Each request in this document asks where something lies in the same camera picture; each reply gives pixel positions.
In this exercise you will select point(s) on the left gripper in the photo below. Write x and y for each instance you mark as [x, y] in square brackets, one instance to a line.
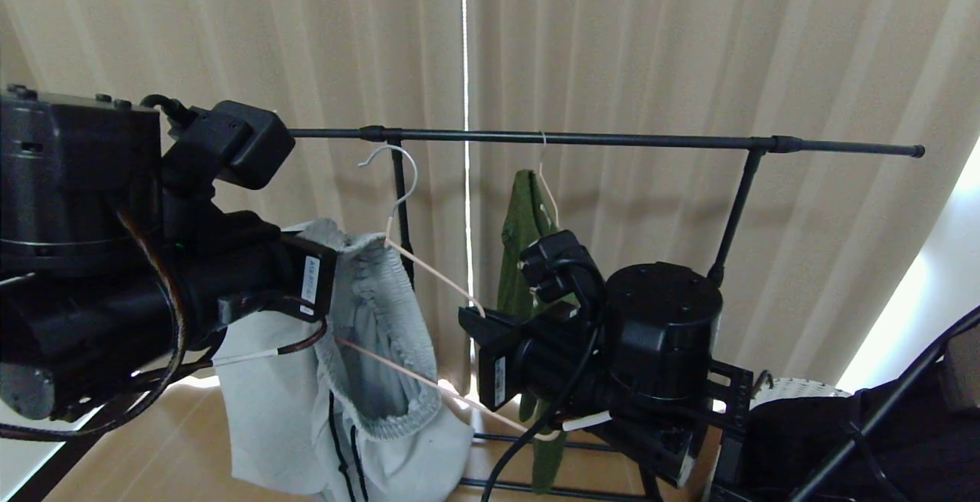
[153, 311]

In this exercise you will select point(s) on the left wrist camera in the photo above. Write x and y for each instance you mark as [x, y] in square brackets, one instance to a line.
[230, 142]

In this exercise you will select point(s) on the black clothes rack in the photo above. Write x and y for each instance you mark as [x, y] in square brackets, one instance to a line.
[612, 138]

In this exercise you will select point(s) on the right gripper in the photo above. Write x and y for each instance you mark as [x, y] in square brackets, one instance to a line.
[551, 372]

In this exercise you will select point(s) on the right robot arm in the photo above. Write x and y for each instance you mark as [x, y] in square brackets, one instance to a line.
[658, 318]

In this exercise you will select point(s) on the beige curtain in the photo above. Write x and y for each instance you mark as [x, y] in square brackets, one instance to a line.
[689, 27]

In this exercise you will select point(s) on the pink clothes hanger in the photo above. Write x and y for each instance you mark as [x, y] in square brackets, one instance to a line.
[436, 276]
[545, 196]

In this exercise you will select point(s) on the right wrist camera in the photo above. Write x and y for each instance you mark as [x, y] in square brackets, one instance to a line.
[559, 265]

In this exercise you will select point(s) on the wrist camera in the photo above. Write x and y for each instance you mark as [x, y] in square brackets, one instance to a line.
[230, 142]
[559, 265]

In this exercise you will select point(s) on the pale grey shorts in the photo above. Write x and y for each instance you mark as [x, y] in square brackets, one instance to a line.
[268, 410]

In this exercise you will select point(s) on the white laundry basket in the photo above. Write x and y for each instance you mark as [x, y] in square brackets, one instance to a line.
[804, 391]

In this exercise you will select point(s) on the green printed shirt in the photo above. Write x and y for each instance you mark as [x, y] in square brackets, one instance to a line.
[521, 257]

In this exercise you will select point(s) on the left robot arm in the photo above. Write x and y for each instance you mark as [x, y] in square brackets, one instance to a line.
[69, 173]

